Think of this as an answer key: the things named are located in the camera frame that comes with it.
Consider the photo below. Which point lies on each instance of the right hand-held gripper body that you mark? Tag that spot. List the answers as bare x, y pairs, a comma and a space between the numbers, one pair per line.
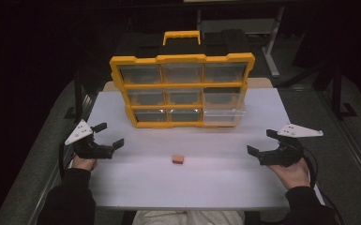
284, 154

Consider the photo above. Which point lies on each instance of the person's left hand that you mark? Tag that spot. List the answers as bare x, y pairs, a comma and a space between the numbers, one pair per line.
82, 163

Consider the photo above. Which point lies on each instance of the person's right hand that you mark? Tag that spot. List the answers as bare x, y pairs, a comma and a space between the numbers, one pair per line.
293, 176

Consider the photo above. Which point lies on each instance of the clear plastic drawer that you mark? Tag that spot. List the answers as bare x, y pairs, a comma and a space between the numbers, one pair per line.
224, 116

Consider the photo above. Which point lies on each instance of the black storage case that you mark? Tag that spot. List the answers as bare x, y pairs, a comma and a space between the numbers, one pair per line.
225, 42

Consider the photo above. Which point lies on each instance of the black metal stand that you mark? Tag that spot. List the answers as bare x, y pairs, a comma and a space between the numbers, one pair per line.
78, 93
337, 90

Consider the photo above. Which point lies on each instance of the grey table with metal legs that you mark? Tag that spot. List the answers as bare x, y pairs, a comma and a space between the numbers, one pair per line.
250, 25

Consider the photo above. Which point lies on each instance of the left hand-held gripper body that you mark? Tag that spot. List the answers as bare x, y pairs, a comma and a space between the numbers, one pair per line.
89, 150

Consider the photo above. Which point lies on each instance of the yellow parts organizer case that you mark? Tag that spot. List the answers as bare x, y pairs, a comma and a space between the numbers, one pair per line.
183, 84

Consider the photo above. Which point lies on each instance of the person's lap in light trousers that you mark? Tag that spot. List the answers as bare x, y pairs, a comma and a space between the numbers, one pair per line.
187, 217

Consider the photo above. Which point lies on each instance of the small pink block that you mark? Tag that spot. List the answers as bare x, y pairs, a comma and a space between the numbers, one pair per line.
177, 159

